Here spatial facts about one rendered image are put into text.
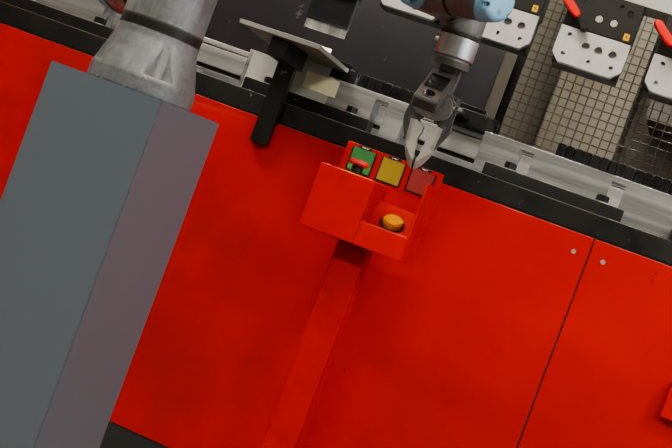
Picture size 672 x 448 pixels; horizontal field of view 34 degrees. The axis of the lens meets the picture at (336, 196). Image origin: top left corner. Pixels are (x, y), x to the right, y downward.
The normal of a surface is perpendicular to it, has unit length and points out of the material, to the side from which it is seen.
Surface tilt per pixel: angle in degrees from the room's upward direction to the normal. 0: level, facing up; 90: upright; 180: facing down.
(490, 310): 90
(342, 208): 90
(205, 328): 90
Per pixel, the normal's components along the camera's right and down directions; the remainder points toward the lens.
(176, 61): 0.73, -0.04
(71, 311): -0.32, -0.11
